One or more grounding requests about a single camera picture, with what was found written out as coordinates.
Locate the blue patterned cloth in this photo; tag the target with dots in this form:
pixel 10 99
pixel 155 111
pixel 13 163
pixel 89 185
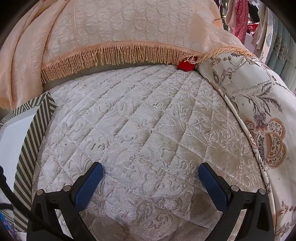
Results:
pixel 4 227

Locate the striped cardboard box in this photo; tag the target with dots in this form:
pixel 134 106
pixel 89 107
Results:
pixel 34 139

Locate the cream quilted sofa cover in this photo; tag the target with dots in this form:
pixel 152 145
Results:
pixel 138 115

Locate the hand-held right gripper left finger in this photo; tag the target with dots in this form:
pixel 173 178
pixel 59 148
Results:
pixel 90 183

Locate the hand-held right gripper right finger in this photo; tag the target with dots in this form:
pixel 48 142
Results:
pixel 212 185

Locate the beige hanging garment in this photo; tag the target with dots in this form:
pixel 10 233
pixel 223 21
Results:
pixel 261 27

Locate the small red box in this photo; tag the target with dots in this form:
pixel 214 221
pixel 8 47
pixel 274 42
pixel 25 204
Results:
pixel 186 65

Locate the peach fringed blanket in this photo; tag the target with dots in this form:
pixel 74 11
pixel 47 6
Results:
pixel 115 23

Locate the pink dotted garment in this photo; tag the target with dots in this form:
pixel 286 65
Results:
pixel 240 23

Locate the grey-blue curtain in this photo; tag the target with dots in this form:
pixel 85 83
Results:
pixel 284 46

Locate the floral embroidered pillow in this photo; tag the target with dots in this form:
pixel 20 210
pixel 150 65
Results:
pixel 254 104

